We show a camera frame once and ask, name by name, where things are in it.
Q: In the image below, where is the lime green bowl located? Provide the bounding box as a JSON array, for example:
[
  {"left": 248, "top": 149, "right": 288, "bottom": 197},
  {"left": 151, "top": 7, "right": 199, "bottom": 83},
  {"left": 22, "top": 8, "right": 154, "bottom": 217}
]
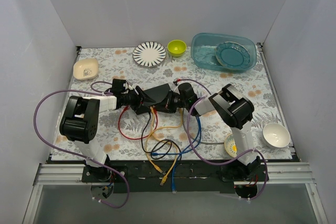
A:
[{"left": 167, "top": 39, "right": 187, "bottom": 57}]

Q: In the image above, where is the cream square dish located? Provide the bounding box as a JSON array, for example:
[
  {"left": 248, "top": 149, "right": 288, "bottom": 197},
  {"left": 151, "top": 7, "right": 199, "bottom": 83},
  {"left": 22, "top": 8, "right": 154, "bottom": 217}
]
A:
[{"left": 73, "top": 58, "right": 99, "bottom": 81}]

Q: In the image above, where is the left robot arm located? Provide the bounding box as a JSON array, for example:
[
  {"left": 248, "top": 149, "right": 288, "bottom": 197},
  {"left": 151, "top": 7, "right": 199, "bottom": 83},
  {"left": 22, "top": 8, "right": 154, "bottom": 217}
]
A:
[{"left": 59, "top": 79, "right": 154, "bottom": 182}]

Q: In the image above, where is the yellow patterned small bowl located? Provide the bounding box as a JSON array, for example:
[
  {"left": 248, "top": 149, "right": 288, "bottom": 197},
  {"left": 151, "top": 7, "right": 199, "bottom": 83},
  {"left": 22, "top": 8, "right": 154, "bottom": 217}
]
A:
[{"left": 224, "top": 134, "right": 237, "bottom": 158}]

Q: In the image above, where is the striped white plate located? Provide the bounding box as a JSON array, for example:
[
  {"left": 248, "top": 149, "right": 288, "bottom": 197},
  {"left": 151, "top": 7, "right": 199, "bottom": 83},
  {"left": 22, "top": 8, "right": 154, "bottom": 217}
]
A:
[{"left": 132, "top": 41, "right": 167, "bottom": 68}]

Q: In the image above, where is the teal plastic tub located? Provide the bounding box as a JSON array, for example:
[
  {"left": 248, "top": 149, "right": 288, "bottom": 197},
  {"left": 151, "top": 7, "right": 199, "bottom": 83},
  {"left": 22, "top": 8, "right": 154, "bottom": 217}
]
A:
[{"left": 191, "top": 33, "right": 257, "bottom": 72}]

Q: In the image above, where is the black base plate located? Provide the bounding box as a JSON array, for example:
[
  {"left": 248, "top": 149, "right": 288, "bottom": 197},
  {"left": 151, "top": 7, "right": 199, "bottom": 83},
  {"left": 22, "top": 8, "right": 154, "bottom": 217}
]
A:
[{"left": 81, "top": 159, "right": 270, "bottom": 193}]

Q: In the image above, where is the white ceramic bowl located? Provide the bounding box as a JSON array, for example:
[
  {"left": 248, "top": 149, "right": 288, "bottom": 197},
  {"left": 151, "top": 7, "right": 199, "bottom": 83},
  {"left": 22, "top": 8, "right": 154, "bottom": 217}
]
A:
[{"left": 262, "top": 123, "right": 290, "bottom": 148}]

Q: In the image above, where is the loose red ethernet cable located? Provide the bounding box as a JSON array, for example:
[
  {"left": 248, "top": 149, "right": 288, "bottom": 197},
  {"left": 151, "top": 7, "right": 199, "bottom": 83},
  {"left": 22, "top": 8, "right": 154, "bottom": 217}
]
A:
[{"left": 118, "top": 106, "right": 148, "bottom": 141}]

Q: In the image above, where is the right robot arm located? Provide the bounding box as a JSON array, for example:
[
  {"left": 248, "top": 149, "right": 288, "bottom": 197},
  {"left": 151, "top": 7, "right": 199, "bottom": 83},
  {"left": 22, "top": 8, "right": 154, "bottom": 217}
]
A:
[{"left": 164, "top": 83, "right": 258, "bottom": 181}]

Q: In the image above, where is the red ethernet cable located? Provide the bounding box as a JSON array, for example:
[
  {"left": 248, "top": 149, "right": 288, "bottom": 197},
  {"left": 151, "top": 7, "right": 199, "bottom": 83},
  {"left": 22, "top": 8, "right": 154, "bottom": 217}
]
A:
[
  {"left": 118, "top": 106, "right": 148, "bottom": 141},
  {"left": 146, "top": 107, "right": 160, "bottom": 135}
]

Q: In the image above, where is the teal glass plate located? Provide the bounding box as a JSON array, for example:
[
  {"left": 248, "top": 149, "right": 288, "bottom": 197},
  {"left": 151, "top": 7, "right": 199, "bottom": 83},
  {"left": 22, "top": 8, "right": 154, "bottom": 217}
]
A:
[{"left": 215, "top": 41, "right": 250, "bottom": 69}]

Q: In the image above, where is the black ethernet cable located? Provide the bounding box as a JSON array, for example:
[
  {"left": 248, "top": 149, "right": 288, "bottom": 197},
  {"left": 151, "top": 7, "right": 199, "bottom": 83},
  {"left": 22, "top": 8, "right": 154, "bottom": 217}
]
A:
[{"left": 141, "top": 111, "right": 182, "bottom": 161}]

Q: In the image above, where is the dark grey network switch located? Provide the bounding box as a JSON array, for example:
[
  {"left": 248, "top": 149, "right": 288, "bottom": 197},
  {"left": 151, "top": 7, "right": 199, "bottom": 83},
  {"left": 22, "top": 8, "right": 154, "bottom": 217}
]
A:
[{"left": 135, "top": 83, "right": 171, "bottom": 115}]

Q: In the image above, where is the aluminium frame rail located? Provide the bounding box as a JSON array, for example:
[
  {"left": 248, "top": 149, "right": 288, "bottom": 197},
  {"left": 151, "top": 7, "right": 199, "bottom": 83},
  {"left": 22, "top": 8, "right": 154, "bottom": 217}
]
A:
[{"left": 22, "top": 162, "right": 329, "bottom": 224}]

